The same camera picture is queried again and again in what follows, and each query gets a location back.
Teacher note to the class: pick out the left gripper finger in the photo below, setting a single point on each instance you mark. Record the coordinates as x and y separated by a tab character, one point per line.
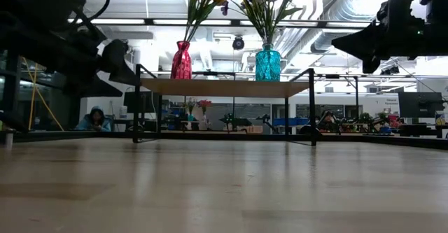
101	89
117	58

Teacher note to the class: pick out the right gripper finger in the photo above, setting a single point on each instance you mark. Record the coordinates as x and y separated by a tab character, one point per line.
371	65
357	42

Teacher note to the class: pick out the red glass vase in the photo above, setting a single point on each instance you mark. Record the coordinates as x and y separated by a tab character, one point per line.
181	63

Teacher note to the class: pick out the blue glass vase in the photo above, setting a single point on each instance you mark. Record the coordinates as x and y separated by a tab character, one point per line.
267	63

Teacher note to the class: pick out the red flower bunch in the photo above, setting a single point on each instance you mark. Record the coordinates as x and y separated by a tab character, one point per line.
196	2

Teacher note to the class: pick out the purple flower bunch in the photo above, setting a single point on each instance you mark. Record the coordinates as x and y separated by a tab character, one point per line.
225	7

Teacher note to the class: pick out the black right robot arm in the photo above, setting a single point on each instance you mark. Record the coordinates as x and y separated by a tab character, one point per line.
437	33

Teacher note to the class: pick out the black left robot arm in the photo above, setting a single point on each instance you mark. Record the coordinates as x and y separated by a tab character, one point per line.
52	2

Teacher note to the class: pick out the vase with pink flowers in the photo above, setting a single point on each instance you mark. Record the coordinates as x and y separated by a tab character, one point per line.
190	107

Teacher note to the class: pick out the vase with red flowers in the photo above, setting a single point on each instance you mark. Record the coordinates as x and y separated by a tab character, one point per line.
204	107

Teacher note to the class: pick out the wooden shelf with black legs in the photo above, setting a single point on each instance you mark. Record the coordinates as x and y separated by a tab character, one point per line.
224	87

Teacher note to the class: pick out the black track light cluster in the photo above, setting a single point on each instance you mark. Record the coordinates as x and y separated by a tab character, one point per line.
390	70

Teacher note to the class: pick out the person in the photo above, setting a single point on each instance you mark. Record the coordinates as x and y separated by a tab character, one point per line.
95	119
327	119

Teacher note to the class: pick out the white container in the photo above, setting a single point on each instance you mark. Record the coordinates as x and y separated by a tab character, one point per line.
122	112

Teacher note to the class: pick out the dark computer monitor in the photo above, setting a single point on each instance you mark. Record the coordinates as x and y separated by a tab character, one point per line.
420	104
147	101

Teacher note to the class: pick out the blue storage bin row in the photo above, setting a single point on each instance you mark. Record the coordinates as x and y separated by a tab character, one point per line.
292	121

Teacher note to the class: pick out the black LED light bar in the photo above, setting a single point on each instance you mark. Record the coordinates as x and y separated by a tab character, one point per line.
210	22

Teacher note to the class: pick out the black ceiling spotlight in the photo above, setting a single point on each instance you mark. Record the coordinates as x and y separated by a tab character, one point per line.
238	43

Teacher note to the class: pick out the cardboard box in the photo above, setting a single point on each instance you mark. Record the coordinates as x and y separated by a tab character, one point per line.
253	129

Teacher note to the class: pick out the small black desk device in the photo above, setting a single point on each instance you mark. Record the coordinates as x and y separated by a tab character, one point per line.
238	121

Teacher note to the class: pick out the small grey post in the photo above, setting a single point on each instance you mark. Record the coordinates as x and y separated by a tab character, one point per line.
8	140

